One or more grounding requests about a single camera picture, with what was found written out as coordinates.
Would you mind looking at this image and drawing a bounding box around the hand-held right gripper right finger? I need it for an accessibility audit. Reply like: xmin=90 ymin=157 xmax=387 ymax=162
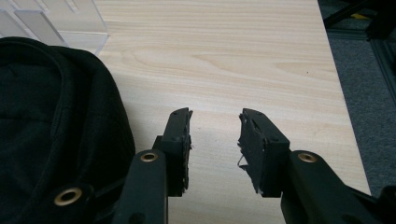
xmin=237 ymin=107 xmax=291 ymax=199

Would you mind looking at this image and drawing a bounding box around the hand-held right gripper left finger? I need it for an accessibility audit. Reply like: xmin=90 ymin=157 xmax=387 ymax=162
xmin=151 ymin=106 xmax=193 ymax=198

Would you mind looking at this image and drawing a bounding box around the black hooded garment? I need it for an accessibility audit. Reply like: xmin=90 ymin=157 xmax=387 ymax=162
xmin=0 ymin=36 xmax=136 ymax=224

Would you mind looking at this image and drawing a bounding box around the yellow tag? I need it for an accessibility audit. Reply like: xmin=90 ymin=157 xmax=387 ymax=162
xmin=352 ymin=12 xmax=372 ymax=21

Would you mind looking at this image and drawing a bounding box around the clear acrylic organizer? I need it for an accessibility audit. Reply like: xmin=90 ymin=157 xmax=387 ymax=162
xmin=0 ymin=0 xmax=109 ymax=57

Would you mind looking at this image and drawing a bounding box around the black metal stand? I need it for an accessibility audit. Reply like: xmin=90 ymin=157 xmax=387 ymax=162
xmin=322 ymin=0 xmax=396 ymax=40

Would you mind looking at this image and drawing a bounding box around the dark metal floor frame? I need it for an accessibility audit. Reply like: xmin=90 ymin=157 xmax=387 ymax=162
xmin=326 ymin=28 xmax=396 ymax=106

